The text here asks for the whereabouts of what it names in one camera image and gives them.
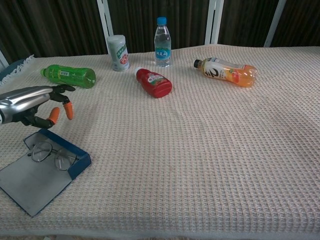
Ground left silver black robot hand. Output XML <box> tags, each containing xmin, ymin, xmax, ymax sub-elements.
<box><xmin>0</xmin><ymin>83</ymin><xmax>76</xmax><ymax>130</ymax></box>

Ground white frame post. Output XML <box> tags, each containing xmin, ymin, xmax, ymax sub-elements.
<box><xmin>204</xmin><ymin>0</ymin><xmax>225</xmax><ymax>46</ymax></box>
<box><xmin>96</xmin><ymin>0</ymin><xmax>115</xmax><ymax>55</ymax></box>
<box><xmin>263</xmin><ymin>0</ymin><xmax>288</xmax><ymax>48</ymax></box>
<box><xmin>0</xmin><ymin>48</ymin><xmax>10</xmax><ymax>73</ymax></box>

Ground blue rectangular box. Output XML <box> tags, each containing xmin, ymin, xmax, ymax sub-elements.
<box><xmin>0</xmin><ymin>128</ymin><xmax>92</xmax><ymax>218</ymax></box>

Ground clear water bottle blue cap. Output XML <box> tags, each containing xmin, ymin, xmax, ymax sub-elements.
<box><xmin>153</xmin><ymin>16</ymin><xmax>173</xmax><ymax>68</ymax></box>

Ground thin metal frame eyeglasses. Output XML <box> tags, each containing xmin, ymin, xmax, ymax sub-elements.
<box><xmin>26</xmin><ymin>140</ymin><xmax>80</xmax><ymax>172</ymax></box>

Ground beige waffle weave cloth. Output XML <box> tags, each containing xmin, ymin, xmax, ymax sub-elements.
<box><xmin>0</xmin><ymin>44</ymin><xmax>320</xmax><ymax>240</ymax></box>

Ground white canister with fruit label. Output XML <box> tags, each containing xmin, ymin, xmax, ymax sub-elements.
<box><xmin>106</xmin><ymin>34</ymin><xmax>130</xmax><ymax>72</ymax></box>

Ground green drink bottle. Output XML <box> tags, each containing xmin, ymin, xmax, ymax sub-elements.
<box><xmin>39</xmin><ymin>64</ymin><xmax>97</xmax><ymax>89</ymax></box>

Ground red ketchup squeeze bottle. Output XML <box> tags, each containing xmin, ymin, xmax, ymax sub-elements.
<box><xmin>134</xmin><ymin>66</ymin><xmax>173</xmax><ymax>99</ymax></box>

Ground teal padded table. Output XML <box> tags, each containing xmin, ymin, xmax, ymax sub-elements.
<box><xmin>0</xmin><ymin>58</ymin><xmax>28</xmax><ymax>85</ymax></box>

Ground orange drink bottle black cap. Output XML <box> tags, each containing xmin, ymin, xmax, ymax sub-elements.
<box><xmin>193</xmin><ymin>56</ymin><xmax>258</xmax><ymax>88</ymax></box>

